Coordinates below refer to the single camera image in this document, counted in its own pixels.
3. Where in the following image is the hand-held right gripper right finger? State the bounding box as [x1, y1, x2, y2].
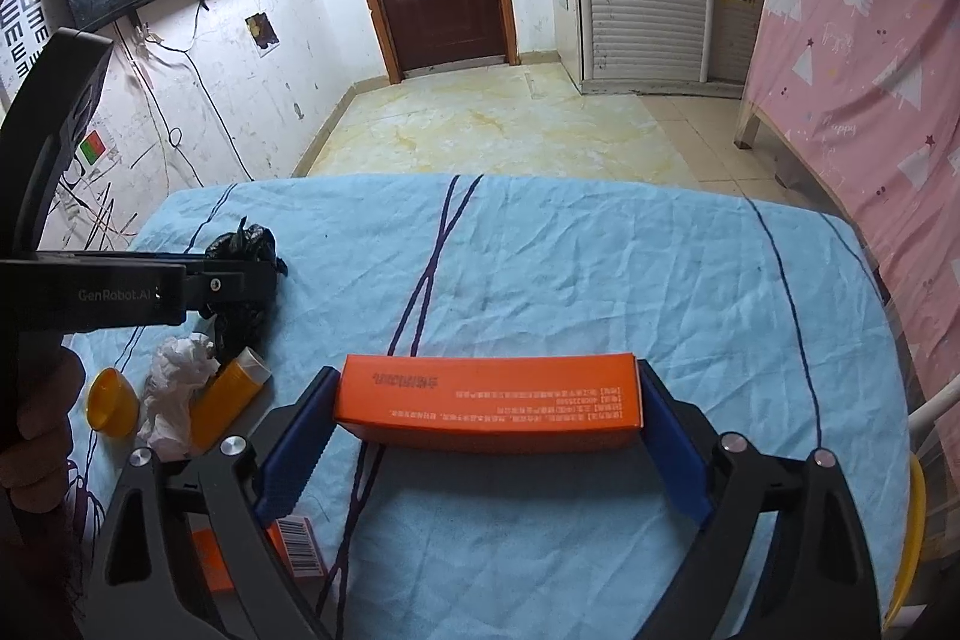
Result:
[637, 361, 882, 640]

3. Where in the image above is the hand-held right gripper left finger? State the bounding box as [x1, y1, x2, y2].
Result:
[86, 366, 342, 640]

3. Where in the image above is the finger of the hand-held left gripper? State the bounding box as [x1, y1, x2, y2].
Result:
[185, 261, 280, 315]

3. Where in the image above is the black plastic bag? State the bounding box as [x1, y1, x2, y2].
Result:
[204, 218, 288, 356]

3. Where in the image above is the large orange cardboard box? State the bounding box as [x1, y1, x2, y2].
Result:
[332, 351, 646, 455]

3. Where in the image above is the person's left forearm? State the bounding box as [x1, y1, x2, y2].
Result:
[0, 497, 87, 640]

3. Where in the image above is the person's left hand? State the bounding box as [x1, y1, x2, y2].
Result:
[0, 346, 86, 536]

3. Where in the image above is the yellow tube bottle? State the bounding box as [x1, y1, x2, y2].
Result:
[186, 346, 269, 457]

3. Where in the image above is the small orange barcode box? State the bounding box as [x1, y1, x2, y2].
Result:
[268, 515, 327, 582]

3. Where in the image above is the white crumpled tissue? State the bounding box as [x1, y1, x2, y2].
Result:
[137, 334, 220, 461]

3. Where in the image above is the flat orange box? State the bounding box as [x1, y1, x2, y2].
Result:
[187, 527, 241, 597]

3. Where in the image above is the blue printed tablecloth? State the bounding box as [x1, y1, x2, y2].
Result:
[64, 173, 912, 640]

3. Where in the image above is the yellow plastic container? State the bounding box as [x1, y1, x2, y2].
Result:
[881, 452, 927, 633]

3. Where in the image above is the eye chart poster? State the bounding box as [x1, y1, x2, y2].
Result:
[0, 0, 121, 169]

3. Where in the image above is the pink tree print curtain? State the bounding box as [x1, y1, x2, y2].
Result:
[750, 0, 960, 416]

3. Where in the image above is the black wall cable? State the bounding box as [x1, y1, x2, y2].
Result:
[135, 47, 256, 184]

